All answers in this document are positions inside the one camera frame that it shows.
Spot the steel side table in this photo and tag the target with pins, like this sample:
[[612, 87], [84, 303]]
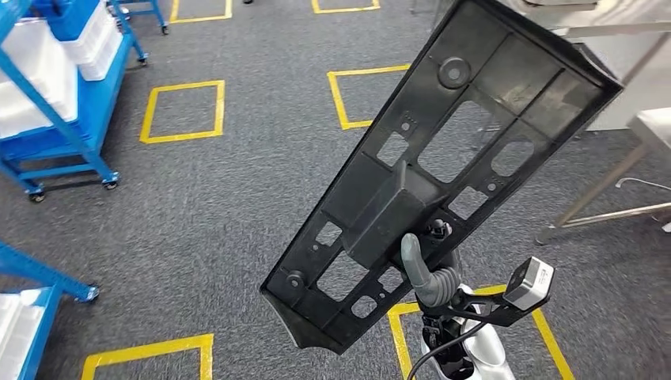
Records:
[[655, 126]]

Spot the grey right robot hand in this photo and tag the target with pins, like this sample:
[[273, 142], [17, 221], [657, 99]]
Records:
[[422, 288]]

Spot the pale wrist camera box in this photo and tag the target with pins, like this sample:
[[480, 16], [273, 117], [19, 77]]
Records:
[[529, 283]]

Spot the white cabinet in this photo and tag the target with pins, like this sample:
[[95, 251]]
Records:
[[639, 78]]

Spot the blue plastic bin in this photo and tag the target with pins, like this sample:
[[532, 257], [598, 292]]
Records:
[[68, 21]]

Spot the stacked white plastic bins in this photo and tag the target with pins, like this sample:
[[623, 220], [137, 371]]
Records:
[[97, 47]]

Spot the clear plastic bin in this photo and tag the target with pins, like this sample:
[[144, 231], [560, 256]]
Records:
[[15, 335]]

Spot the large white plastic bin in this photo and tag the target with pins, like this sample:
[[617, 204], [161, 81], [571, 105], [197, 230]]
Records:
[[31, 78]]

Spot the blue metal shelf rack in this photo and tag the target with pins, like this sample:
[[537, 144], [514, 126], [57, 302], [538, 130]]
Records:
[[42, 272]]

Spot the black plastic panel part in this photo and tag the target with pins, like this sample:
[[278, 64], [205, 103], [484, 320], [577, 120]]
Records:
[[362, 189]]

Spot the yellow floor tape square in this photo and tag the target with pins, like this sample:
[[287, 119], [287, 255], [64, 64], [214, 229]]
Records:
[[346, 9], [399, 335], [147, 349]]

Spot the blue wheeled shelf rack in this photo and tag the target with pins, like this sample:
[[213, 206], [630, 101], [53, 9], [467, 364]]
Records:
[[99, 105], [159, 17]]

